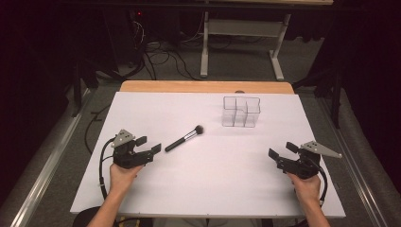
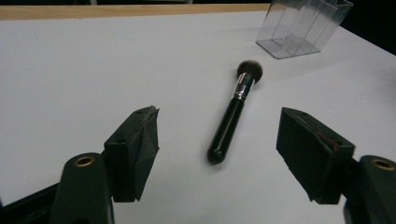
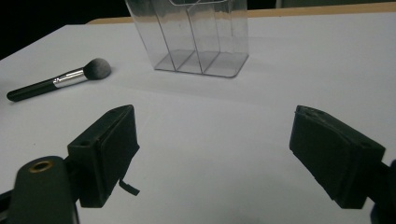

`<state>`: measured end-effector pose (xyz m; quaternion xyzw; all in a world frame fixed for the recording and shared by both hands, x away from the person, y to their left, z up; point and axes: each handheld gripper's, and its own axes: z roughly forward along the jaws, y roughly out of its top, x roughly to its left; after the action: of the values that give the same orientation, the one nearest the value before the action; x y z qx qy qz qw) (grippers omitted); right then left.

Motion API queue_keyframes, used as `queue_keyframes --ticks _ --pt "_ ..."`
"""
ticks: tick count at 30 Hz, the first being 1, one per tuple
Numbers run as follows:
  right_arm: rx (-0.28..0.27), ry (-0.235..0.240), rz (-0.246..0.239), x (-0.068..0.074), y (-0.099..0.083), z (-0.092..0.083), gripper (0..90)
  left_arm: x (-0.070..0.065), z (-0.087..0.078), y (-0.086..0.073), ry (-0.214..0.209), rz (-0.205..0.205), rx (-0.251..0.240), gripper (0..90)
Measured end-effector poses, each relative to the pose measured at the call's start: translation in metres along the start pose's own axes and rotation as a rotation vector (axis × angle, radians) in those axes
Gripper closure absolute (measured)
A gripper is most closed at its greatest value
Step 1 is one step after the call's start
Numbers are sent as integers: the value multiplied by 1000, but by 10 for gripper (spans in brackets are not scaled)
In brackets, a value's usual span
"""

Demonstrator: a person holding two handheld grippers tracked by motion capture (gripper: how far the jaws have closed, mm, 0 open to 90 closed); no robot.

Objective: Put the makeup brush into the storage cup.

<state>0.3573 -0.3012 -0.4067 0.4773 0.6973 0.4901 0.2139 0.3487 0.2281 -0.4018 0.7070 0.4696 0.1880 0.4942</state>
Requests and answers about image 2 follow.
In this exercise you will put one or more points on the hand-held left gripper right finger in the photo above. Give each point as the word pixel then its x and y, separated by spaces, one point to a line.
pixel 311 155

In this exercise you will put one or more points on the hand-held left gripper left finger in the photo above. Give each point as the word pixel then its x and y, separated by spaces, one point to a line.
pixel 130 155

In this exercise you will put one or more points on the black makeup brush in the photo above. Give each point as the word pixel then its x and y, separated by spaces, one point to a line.
pixel 229 124

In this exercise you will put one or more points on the clear plastic organizer box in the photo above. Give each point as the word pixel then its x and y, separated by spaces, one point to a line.
pixel 295 34

